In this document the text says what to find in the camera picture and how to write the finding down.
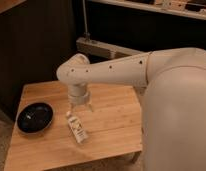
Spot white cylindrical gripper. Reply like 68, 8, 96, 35
68, 84, 94, 112

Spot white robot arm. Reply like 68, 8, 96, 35
56, 48, 206, 171

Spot black ceramic bowl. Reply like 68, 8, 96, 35
17, 102, 53, 134

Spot wooden table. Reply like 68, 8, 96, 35
4, 81, 142, 171

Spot grey metal beam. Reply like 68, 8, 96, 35
76, 37, 140, 59

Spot vertical metal pole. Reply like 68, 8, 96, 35
82, 0, 90, 41

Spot white wall shelf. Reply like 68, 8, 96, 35
89, 0, 206, 21

